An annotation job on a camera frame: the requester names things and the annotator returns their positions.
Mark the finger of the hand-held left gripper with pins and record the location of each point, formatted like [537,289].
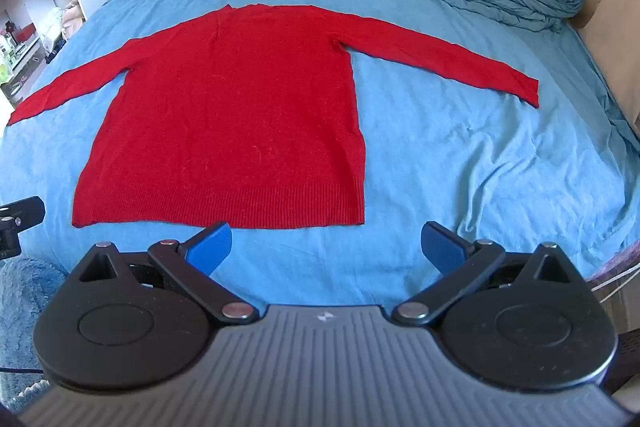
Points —
[24,212]

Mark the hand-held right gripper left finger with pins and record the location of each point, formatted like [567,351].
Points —
[212,249]

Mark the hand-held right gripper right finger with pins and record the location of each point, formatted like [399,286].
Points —
[440,249]

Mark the red knit sweater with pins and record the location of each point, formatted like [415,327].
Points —
[225,122]

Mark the bed with blue sheet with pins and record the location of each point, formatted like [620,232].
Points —
[450,167]

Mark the blue fluffy rug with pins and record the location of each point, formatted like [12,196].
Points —
[25,302]

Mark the plastic bags in shelf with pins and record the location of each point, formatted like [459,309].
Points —
[62,24]

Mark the white shelf unit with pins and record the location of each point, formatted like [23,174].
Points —
[30,7]

